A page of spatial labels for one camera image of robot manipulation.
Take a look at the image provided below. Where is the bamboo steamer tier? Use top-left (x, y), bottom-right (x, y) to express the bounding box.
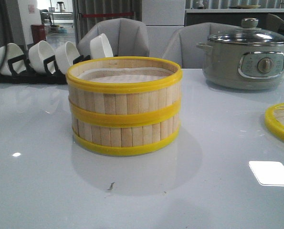
top-left (72, 114), bottom-right (180, 156)
top-left (66, 56), bottom-right (182, 129)

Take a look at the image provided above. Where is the bamboo steamer lid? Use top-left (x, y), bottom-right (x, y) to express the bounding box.
top-left (264, 103), bottom-right (284, 141)

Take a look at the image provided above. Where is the left grey chair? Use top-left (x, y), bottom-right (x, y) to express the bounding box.
top-left (77, 18), bottom-right (149, 57)

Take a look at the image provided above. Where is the grey chair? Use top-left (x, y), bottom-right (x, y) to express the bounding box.
top-left (161, 22), bottom-right (237, 69)
top-left (77, 18), bottom-right (149, 57)

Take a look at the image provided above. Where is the white bowl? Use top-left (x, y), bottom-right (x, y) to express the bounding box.
top-left (55, 42), bottom-right (80, 74)
top-left (0, 43), bottom-right (24, 76)
top-left (29, 41), bottom-right (55, 74)
top-left (90, 33), bottom-right (114, 59)

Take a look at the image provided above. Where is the right grey chair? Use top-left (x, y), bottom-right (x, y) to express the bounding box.
top-left (161, 22), bottom-right (237, 69)

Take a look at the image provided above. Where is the white cabinet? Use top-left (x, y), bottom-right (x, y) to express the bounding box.
top-left (141, 0), bottom-right (186, 57)

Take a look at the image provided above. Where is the red barrier belt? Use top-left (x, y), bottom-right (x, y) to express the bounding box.
top-left (78, 11), bottom-right (135, 19)

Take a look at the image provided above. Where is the grey-green electric pot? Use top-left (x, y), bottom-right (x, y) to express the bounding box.
top-left (196, 42), bottom-right (284, 90)

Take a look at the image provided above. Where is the black dish rack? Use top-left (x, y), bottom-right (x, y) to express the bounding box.
top-left (0, 45), bottom-right (91, 85)

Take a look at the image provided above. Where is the dark counter sideboard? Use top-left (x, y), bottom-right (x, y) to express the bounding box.
top-left (184, 9), bottom-right (284, 28)

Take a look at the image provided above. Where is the red bin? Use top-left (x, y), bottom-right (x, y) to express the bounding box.
top-left (31, 24), bottom-right (46, 44)

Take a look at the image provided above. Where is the glass pot lid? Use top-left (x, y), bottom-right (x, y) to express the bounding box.
top-left (208, 18), bottom-right (284, 45)

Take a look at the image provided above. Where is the yellow plate on counter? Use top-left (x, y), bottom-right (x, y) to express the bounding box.
top-left (228, 5), bottom-right (261, 10)

